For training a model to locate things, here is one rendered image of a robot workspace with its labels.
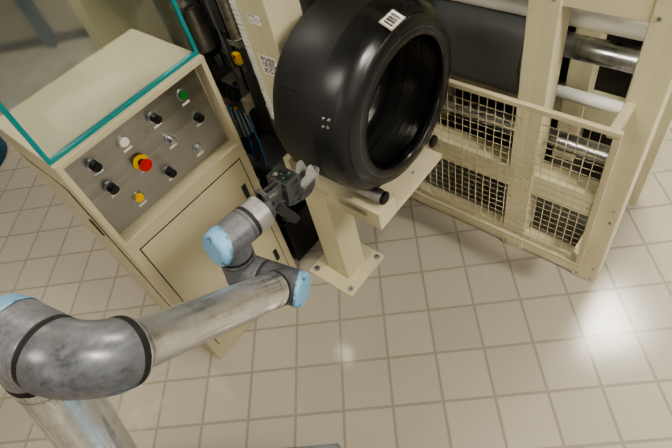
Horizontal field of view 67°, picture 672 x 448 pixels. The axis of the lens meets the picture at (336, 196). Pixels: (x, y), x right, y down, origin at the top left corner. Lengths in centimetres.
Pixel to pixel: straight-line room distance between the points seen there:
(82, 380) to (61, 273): 240
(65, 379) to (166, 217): 106
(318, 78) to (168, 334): 70
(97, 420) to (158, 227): 89
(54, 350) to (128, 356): 10
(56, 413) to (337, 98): 84
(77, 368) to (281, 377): 159
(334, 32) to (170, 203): 85
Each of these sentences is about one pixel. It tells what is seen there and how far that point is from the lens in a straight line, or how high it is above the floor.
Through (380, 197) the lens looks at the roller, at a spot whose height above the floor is 92.
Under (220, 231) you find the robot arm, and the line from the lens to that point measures 122.
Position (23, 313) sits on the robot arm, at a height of 151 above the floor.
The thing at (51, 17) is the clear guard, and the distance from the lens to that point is 148.
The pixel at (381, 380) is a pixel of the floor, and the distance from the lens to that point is 226.
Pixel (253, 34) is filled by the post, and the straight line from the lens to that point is 160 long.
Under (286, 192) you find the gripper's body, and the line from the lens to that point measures 129.
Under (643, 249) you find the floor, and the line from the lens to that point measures 268.
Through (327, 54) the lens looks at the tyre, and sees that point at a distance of 129.
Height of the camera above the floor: 211
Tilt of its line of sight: 48 degrees down
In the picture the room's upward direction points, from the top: 16 degrees counter-clockwise
